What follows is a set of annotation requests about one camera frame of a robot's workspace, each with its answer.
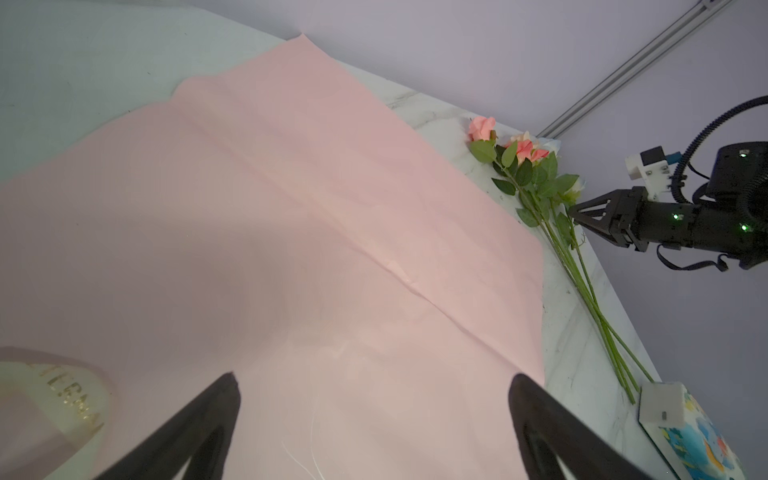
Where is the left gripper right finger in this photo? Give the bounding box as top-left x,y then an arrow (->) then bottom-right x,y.
508,373 -> 648,480

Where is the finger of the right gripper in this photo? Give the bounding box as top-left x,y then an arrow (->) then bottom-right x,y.
567,187 -> 648,252

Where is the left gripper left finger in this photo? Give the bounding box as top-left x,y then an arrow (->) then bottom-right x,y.
99,372 -> 241,480

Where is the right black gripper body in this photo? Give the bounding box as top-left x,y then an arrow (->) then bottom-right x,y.
623,146 -> 751,272

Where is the light pink fake rose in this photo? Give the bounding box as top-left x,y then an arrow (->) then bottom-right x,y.
466,116 -> 637,404

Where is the pink purple wrapping paper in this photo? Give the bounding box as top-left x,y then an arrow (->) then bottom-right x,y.
1,37 -> 544,479

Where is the white fake rose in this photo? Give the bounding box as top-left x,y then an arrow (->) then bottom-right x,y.
531,141 -> 586,250

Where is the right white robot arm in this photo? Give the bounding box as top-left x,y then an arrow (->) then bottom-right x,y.
567,96 -> 767,272

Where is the colourful tissue pack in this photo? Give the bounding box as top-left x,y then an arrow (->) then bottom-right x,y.
638,382 -> 746,480

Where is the cream ribbon roll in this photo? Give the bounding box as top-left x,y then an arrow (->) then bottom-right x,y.
1,346 -> 115,479

